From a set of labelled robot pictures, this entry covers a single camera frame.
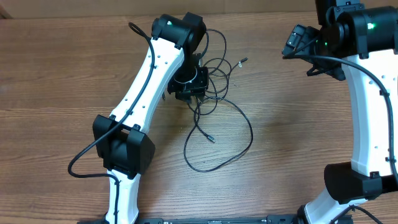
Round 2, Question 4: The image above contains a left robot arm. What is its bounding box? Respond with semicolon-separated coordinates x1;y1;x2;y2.
93;12;209;223

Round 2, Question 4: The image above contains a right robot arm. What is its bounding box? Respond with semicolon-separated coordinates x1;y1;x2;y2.
282;1;397;223

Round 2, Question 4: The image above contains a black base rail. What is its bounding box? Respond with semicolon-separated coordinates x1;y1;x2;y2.
134;215;305;224

